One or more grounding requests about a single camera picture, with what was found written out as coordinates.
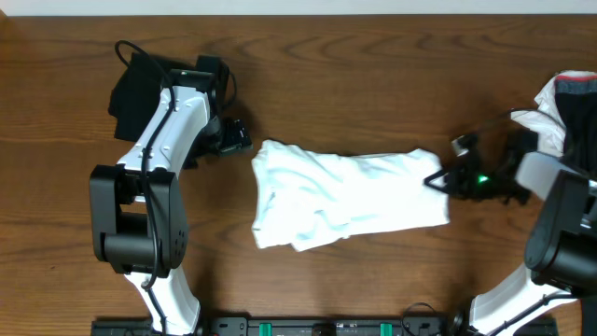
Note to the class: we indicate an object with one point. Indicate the dark navy striped garment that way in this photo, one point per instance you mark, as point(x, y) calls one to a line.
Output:
point(575, 99)

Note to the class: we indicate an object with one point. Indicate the white crumpled garment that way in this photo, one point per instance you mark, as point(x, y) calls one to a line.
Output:
point(546, 119)

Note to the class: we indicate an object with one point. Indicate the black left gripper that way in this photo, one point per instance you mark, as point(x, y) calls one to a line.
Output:
point(237, 136)

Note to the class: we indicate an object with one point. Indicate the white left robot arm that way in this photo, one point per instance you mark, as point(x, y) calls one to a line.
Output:
point(139, 224)

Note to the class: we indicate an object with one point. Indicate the black folded cloth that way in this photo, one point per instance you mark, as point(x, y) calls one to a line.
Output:
point(135, 98)

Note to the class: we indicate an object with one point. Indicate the white printed t-shirt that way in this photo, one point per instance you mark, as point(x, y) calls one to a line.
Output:
point(307, 199)

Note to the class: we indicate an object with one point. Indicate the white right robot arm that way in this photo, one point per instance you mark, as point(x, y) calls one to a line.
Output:
point(559, 259)

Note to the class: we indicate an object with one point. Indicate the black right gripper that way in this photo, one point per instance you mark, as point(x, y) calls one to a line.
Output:
point(458, 181)

